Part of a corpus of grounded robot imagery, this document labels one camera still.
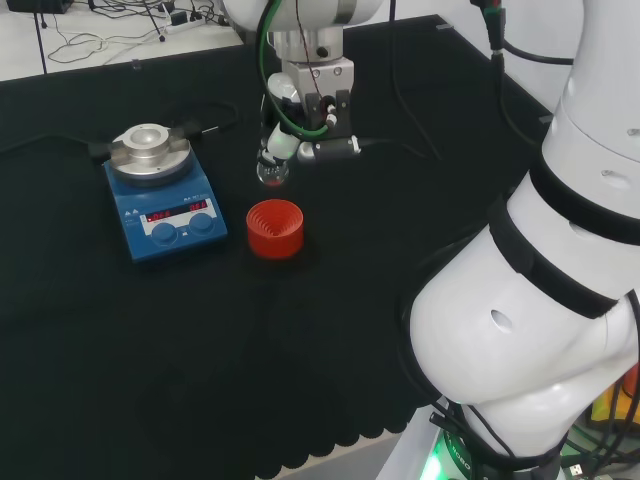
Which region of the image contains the white power strip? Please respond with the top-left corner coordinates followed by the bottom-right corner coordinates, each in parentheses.
top-left (163, 8), bottom-right (237, 36)

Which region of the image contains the thick black heater power cable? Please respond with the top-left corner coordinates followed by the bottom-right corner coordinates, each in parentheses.
top-left (0, 132), bottom-right (97, 155)

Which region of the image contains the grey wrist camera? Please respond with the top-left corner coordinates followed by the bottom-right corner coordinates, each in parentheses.
top-left (297, 134), bottom-right (362, 163)

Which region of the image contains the thin black camera cable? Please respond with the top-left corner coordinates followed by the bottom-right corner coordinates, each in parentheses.
top-left (358, 136), bottom-right (444, 161)

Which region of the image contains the blue heater with steel plate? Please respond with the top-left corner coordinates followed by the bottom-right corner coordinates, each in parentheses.
top-left (88, 121), bottom-right (230, 267)

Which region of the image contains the green cable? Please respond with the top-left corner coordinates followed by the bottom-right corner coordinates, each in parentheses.
top-left (256, 0), bottom-right (332, 140)

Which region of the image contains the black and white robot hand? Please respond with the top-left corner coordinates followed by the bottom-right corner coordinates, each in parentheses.
top-left (256, 58), bottom-right (356, 167)

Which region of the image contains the red stepped flask ring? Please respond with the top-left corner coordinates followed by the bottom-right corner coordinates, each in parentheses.
top-left (245, 198), bottom-right (306, 260)

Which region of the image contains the black equipment box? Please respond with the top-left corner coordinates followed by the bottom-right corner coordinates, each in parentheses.
top-left (6, 0), bottom-right (72, 16)

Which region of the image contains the black bench cloth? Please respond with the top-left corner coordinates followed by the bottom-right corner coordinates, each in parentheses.
top-left (0, 13), bottom-right (556, 480)

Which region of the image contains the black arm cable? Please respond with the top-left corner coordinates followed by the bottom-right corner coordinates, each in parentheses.
top-left (471, 0), bottom-right (576, 146)

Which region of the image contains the yellow stop button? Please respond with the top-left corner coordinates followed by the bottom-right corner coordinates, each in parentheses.
top-left (591, 363), bottom-right (640, 427)

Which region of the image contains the clear round-bottom glass flask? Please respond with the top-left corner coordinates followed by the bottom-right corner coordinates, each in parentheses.
top-left (255, 149), bottom-right (292, 189)

